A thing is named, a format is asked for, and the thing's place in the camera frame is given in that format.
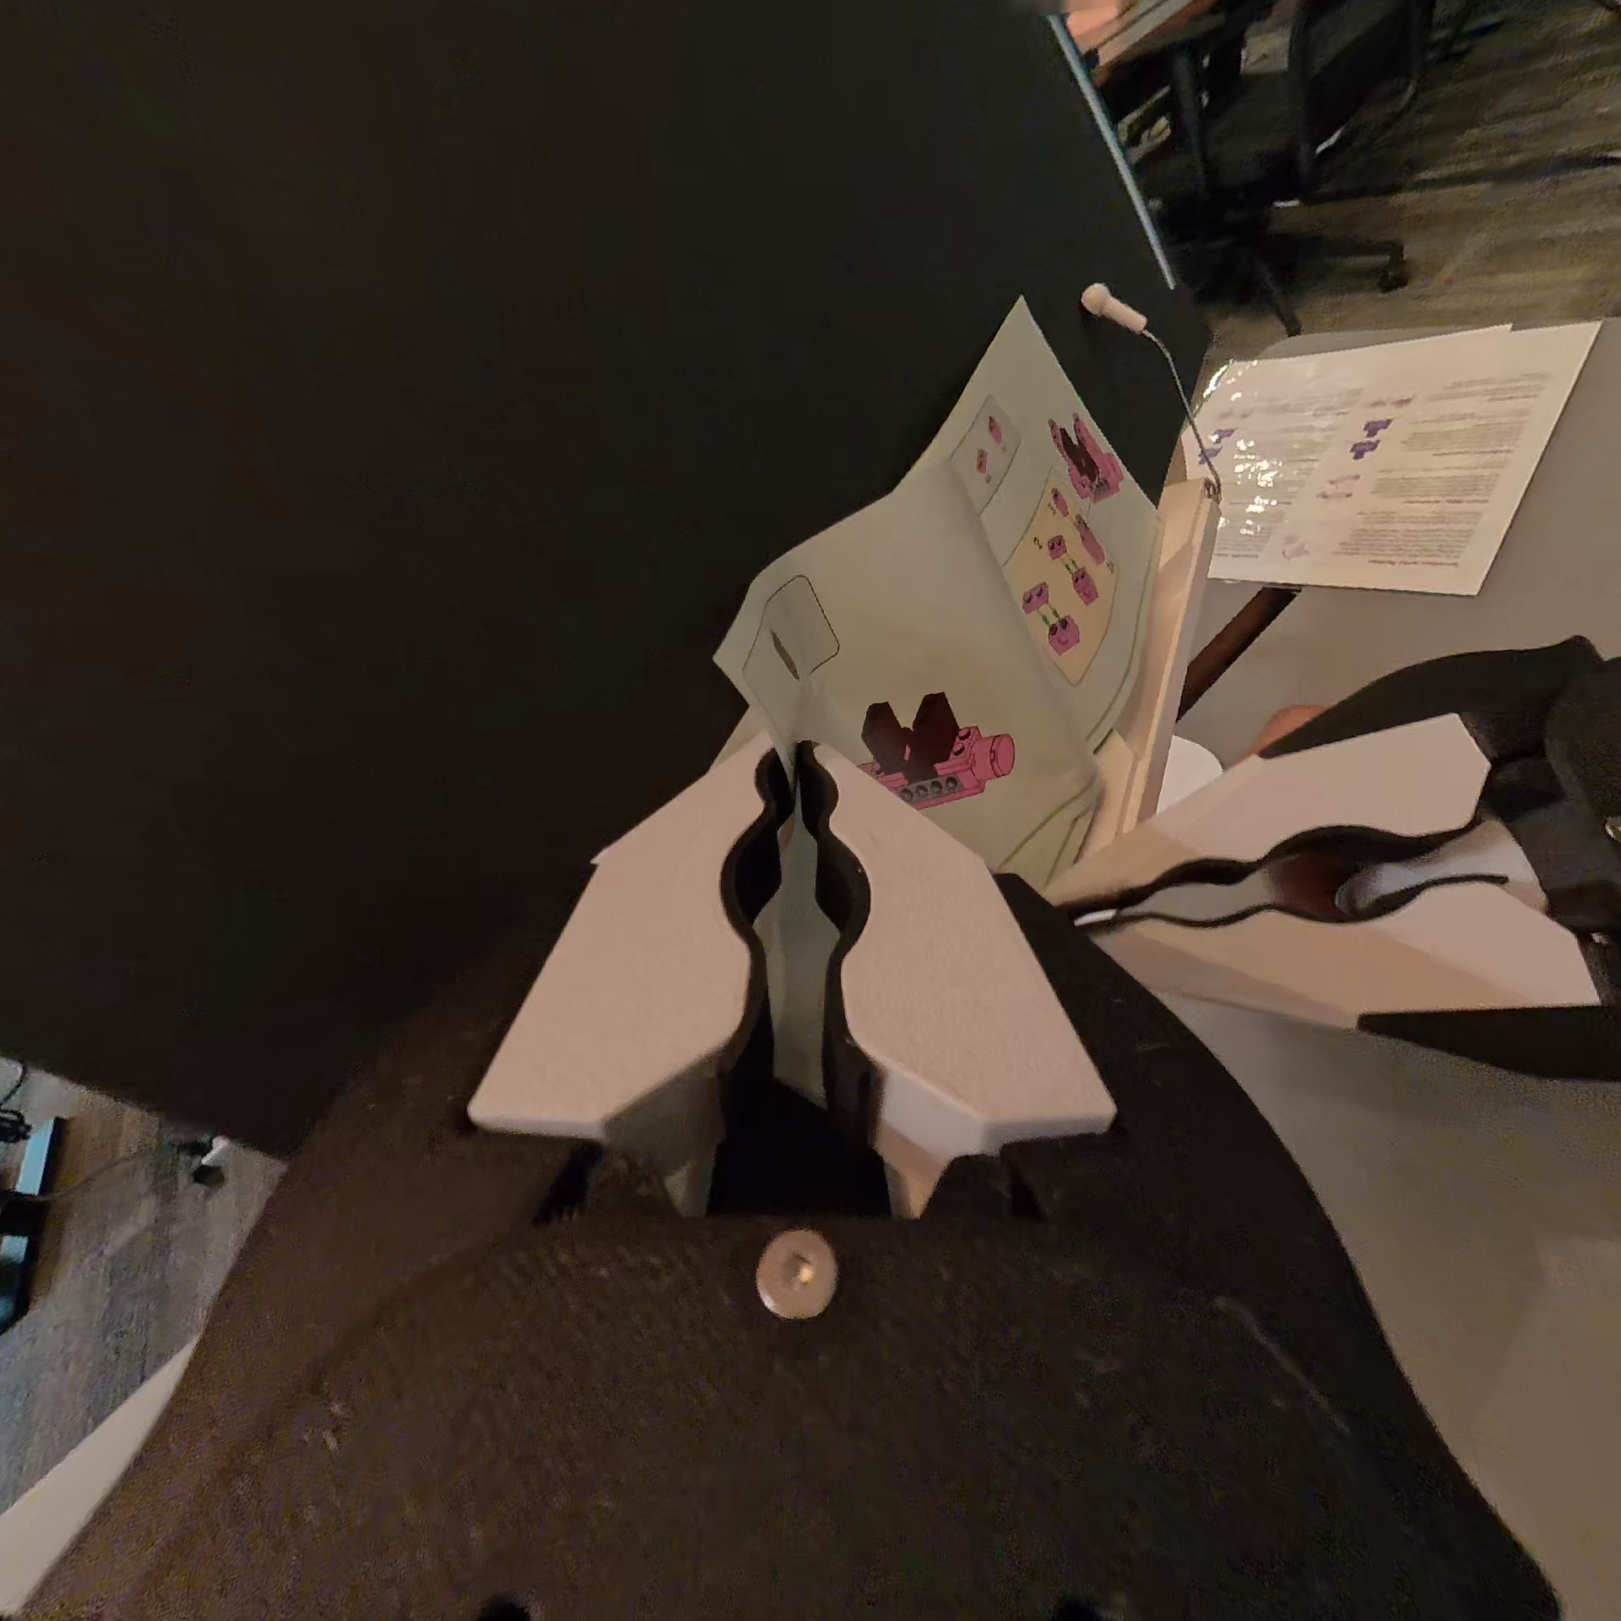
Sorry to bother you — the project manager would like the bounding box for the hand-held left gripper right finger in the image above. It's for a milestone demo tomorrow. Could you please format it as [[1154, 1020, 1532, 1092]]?
[[795, 740, 1119, 1217]]

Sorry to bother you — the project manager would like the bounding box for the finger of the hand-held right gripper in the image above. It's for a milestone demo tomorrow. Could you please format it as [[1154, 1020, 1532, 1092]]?
[[1052, 711, 1500, 906], [1077, 874, 1608, 1030]]

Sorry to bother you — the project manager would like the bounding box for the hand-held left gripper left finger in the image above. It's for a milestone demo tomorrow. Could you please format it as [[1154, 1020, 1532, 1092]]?
[[465, 737, 778, 1217]]

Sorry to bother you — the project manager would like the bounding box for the dark brown toy brick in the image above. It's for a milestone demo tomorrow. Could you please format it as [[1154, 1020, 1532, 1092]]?
[[1270, 856, 1382, 916]]

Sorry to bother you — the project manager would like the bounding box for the pale green instruction booklet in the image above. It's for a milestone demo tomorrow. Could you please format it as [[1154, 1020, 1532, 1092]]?
[[712, 297, 1164, 1095]]

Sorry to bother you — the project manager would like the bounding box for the white book stand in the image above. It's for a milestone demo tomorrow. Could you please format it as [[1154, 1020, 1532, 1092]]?
[[1081, 281, 1228, 843]]

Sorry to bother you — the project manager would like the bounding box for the laminated instruction sheet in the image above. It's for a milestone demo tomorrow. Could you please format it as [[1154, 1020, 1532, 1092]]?
[[1197, 322, 1604, 596]]

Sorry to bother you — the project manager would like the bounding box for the black office chair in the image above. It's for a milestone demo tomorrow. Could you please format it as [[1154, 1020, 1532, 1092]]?
[[1141, 0, 1413, 333]]

